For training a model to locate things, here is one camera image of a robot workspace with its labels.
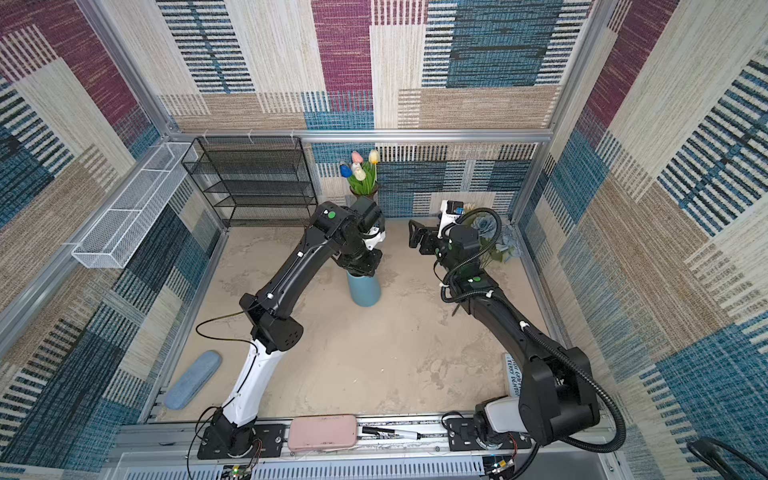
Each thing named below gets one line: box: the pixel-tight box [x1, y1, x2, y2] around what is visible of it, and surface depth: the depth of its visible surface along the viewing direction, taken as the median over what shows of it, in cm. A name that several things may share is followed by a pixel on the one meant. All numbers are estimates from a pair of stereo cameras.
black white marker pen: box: [361, 426, 422, 440], surface depth 76 cm
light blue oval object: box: [164, 350, 223, 411], surface depth 82 cm
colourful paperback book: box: [505, 353, 523, 398], surface depth 81 cm
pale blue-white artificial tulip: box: [351, 162, 366, 181], surface depth 93 cm
